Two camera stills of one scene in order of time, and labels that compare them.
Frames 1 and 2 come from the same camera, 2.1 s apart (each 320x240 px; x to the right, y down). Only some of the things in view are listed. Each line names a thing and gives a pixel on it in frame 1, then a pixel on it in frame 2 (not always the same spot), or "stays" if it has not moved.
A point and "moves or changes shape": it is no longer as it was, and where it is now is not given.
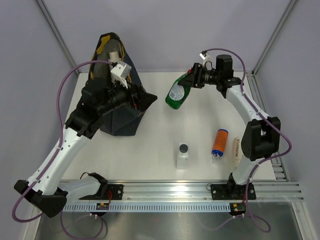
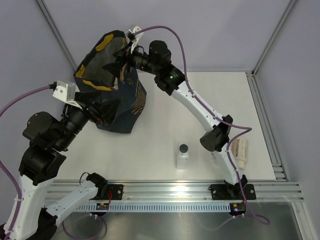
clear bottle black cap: x=182 y=160 stays
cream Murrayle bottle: x=237 y=152 stays
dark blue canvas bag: x=125 y=121 moves or changes shape
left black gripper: x=143 y=99 to x=106 y=109
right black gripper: x=194 y=78 to x=125 y=55
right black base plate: x=232 y=191 stays
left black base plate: x=113 y=192 stays
